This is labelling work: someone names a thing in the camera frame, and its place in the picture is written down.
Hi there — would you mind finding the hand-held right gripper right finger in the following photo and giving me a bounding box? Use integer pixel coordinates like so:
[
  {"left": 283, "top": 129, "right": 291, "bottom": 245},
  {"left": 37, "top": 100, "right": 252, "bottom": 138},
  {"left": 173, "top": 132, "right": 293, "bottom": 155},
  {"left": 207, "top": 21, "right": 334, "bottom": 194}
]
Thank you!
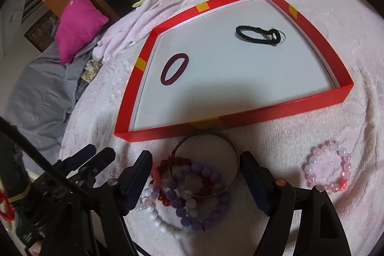
[{"left": 239, "top": 151, "right": 352, "bottom": 256}]

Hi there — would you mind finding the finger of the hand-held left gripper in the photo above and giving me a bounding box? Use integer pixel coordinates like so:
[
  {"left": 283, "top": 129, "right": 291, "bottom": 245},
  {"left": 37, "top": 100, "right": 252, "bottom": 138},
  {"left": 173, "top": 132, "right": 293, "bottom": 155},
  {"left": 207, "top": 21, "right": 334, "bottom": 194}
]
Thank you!
[
  {"left": 73, "top": 147, "right": 116, "bottom": 188},
  {"left": 58, "top": 144, "right": 97, "bottom": 177}
]

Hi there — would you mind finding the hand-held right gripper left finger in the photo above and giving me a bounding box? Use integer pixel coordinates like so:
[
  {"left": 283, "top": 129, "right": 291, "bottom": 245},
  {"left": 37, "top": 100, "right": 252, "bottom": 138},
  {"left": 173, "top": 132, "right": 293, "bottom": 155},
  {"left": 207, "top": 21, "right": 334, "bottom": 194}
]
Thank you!
[{"left": 40, "top": 150, "right": 153, "bottom": 256}]

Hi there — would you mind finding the pale pink bead bracelet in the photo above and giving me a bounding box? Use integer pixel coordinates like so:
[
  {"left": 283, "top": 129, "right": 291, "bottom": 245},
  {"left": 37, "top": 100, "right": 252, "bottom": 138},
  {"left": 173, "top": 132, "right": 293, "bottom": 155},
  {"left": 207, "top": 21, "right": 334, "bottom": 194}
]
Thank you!
[{"left": 135, "top": 167, "right": 164, "bottom": 213}]

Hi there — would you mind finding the metal bangle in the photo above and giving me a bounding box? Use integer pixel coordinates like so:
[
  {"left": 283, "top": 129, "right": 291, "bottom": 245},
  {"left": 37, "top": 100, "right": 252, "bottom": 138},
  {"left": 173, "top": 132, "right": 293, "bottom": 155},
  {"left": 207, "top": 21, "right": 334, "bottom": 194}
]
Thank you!
[{"left": 170, "top": 131, "right": 241, "bottom": 199}]

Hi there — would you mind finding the pink and white bead bracelet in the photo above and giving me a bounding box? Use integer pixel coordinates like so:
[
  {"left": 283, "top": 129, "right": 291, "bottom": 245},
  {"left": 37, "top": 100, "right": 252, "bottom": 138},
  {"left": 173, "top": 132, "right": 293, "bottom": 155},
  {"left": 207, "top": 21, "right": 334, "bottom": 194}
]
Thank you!
[{"left": 303, "top": 140, "right": 352, "bottom": 193}]

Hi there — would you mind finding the dark red bead bracelet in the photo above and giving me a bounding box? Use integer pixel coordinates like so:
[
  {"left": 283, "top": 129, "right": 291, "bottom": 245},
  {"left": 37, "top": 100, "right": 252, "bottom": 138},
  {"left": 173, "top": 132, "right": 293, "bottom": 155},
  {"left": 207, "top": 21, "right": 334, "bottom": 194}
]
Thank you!
[{"left": 151, "top": 155, "right": 215, "bottom": 207}]

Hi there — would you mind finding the purple bead bracelet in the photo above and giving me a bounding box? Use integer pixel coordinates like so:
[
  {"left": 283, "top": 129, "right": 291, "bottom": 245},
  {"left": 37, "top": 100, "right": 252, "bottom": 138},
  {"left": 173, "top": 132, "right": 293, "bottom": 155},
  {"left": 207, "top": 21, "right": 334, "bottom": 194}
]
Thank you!
[{"left": 163, "top": 162, "right": 231, "bottom": 231}]

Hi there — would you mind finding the red cardboard box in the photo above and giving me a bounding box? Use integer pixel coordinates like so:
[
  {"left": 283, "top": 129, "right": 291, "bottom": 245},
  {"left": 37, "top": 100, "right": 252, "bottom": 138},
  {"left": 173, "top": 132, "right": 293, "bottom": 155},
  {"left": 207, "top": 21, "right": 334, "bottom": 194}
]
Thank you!
[{"left": 114, "top": 0, "right": 354, "bottom": 143}]

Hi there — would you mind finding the person's left hand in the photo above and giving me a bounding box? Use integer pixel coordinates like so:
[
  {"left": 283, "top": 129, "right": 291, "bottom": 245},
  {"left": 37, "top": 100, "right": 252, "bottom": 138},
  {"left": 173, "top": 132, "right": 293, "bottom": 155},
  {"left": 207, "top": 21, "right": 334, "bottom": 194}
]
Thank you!
[{"left": 28, "top": 242, "right": 43, "bottom": 256}]

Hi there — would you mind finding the grey bed sheet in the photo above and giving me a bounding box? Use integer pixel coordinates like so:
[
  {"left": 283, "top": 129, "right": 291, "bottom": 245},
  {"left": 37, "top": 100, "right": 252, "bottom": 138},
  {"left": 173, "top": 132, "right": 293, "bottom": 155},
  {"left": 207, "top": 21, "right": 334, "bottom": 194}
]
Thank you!
[{"left": 3, "top": 36, "right": 102, "bottom": 161}]

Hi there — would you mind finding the floral cloth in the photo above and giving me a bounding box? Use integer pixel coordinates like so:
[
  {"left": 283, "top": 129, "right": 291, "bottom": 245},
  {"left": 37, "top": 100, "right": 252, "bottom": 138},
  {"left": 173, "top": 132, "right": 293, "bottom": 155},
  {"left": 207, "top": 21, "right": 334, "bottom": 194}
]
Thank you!
[{"left": 81, "top": 60, "right": 103, "bottom": 83}]

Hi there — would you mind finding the magenta pillow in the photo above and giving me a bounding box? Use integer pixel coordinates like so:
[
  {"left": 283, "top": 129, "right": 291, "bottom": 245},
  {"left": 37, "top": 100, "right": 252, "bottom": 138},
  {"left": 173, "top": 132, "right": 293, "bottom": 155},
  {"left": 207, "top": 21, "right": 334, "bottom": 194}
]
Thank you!
[{"left": 54, "top": 0, "right": 109, "bottom": 65}]

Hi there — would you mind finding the dark wicker panel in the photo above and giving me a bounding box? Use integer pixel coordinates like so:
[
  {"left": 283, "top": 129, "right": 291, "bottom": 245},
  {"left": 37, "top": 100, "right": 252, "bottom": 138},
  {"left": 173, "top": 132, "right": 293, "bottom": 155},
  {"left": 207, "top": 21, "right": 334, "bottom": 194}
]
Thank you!
[{"left": 24, "top": 9, "right": 60, "bottom": 50}]

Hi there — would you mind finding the white slatted vent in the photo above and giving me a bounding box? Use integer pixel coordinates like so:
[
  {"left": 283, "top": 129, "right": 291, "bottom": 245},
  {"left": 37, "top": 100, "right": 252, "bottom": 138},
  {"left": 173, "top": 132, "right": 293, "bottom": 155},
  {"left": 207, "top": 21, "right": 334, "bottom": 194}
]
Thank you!
[{"left": 21, "top": 0, "right": 46, "bottom": 23}]

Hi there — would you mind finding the red string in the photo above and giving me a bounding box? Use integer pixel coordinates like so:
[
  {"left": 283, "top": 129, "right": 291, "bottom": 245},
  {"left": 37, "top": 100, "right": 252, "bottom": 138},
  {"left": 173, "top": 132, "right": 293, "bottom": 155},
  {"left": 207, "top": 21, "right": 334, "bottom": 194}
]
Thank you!
[{"left": 0, "top": 189, "right": 16, "bottom": 221}]

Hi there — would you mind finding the black cable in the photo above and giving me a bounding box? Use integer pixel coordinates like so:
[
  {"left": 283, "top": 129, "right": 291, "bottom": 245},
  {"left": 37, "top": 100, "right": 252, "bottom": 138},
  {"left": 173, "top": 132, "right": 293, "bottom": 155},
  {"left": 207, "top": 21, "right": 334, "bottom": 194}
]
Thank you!
[{"left": 0, "top": 116, "right": 75, "bottom": 196}]

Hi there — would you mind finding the maroon hair tie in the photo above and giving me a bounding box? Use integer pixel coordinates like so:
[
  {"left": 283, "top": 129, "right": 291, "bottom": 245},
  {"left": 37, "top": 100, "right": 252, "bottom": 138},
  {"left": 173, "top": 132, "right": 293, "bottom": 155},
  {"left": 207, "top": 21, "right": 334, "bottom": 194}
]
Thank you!
[{"left": 160, "top": 54, "right": 189, "bottom": 85}]

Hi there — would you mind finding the black hair tie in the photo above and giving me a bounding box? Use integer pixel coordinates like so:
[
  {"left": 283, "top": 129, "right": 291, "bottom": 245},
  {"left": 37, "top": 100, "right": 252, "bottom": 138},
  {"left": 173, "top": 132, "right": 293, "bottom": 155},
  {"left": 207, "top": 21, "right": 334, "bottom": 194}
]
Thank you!
[{"left": 235, "top": 24, "right": 285, "bottom": 47}]

